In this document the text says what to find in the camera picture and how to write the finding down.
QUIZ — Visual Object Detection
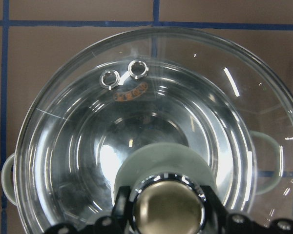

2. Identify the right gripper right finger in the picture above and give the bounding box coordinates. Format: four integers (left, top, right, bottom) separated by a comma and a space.
201, 185, 293, 234

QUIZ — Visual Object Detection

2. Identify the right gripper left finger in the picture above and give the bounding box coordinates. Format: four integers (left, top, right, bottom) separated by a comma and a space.
45, 186, 133, 234

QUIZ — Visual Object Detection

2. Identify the glass pot lid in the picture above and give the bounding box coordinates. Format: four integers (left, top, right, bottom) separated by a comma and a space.
14, 28, 293, 234

